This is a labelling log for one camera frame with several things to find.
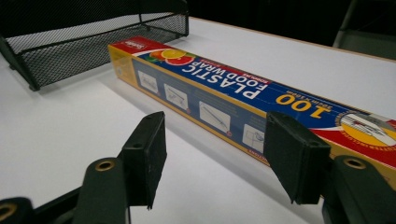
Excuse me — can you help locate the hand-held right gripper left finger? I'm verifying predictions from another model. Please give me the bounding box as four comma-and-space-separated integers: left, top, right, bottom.
72, 111, 168, 224

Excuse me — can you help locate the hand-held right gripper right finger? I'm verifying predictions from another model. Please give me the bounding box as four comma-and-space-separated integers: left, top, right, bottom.
262, 111, 396, 224

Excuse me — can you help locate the blue food wrap box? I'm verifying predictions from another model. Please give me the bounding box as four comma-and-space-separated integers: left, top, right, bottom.
107, 35, 396, 190

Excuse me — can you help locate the black mesh tray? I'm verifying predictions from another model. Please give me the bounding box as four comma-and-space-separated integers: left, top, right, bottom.
0, 0, 191, 91

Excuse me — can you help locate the grey metal stand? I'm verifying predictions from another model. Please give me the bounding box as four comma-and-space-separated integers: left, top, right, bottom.
332, 0, 396, 61

